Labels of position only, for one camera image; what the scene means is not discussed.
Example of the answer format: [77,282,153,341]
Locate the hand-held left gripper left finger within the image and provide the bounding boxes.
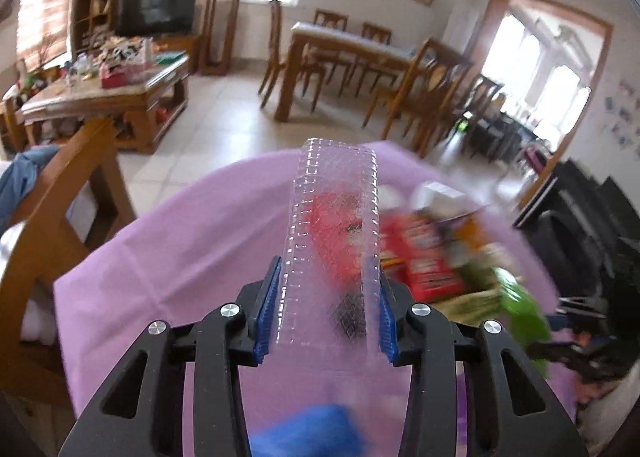
[57,256,282,457]

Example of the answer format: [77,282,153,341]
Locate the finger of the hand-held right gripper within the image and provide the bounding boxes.
[547,296,610,334]
[525,339,587,369]

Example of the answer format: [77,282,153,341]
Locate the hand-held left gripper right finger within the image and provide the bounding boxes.
[375,257,591,457]

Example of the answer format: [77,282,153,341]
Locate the clear plastic tray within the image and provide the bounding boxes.
[267,137,383,373]

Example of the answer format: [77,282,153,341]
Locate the green packet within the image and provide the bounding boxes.
[470,264,553,378]

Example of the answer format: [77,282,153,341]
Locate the red snack packet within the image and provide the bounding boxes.
[305,192,473,300]

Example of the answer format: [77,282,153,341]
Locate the purple tablecloth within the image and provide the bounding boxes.
[52,139,581,457]

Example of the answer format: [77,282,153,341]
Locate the white box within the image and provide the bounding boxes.
[412,182,476,215]

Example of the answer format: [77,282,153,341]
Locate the wooden armchair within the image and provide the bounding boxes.
[0,117,137,408]

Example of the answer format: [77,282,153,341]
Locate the wooden dining chair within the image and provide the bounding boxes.
[362,37,475,158]
[361,23,394,46]
[314,9,349,34]
[259,0,327,110]
[450,74,507,158]

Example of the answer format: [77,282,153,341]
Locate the wooden coffee table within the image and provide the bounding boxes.
[20,53,193,155]

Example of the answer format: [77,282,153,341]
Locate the blue jeans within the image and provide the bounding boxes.
[0,144,62,233]

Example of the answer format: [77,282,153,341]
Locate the wooden television stand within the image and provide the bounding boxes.
[150,34,202,74]

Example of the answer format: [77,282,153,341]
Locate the red tissue box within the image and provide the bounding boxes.
[100,64,151,88]

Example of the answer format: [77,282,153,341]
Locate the wooden dining table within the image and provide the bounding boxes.
[275,21,471,122]

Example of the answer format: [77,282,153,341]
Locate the tall wooden stand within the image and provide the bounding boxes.
[199,0,240,76]

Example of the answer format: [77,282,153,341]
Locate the black television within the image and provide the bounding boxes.
[117,0,200,38]

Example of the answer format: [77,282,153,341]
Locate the pink roller blind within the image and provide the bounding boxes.
[16,0,84,72]

